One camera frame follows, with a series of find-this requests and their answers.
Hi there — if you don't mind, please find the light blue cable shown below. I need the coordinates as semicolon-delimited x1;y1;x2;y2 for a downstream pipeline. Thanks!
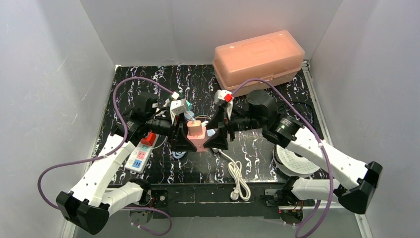
170;110;198;160

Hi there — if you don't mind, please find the pink power adapter plug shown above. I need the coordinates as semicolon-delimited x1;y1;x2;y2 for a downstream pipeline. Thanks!
187;120;208;152

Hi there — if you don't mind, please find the long white power strip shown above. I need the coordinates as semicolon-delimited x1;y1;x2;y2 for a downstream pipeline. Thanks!
124;135;159;174

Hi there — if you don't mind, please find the white power cord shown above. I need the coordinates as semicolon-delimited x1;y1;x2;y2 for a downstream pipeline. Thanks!
213;148;252;202

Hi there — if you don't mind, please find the pink translucent storage box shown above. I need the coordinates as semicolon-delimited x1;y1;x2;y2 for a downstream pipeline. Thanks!
212;30;305;97

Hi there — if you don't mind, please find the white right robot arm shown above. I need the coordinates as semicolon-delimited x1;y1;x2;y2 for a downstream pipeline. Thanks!
204;90;383;214

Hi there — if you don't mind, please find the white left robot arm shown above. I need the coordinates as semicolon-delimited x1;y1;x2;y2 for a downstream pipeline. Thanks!
56;92;197;235

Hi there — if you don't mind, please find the red power adapter plug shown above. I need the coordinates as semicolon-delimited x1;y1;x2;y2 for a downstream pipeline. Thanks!
140;132;158;147

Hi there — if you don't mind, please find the green and yellow adapter stack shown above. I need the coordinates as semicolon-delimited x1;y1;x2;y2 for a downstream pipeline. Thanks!
172;91;192;111

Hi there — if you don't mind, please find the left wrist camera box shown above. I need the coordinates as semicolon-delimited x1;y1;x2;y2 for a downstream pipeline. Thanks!
170;91;188;116

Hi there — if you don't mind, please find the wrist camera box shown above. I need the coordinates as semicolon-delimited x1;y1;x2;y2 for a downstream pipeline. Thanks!
214;90;234;105
170;91;188;116

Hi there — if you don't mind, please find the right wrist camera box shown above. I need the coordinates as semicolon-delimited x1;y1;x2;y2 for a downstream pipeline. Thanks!
214;90;234;105

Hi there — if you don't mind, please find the black coiled usb cable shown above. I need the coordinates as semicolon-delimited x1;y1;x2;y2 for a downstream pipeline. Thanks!
279;101;318;127

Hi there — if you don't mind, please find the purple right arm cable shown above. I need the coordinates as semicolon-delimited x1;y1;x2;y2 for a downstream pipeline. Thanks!
229;78;335;238

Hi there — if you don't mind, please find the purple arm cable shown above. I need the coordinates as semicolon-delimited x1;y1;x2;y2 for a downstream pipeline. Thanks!
37;76;179;237
229;78;335;238

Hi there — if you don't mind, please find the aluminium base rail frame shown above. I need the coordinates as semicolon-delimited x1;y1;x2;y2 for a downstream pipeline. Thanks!
60;183;373;238

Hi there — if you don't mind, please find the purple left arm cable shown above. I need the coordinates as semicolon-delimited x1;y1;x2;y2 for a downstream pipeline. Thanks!
37;76;179;237

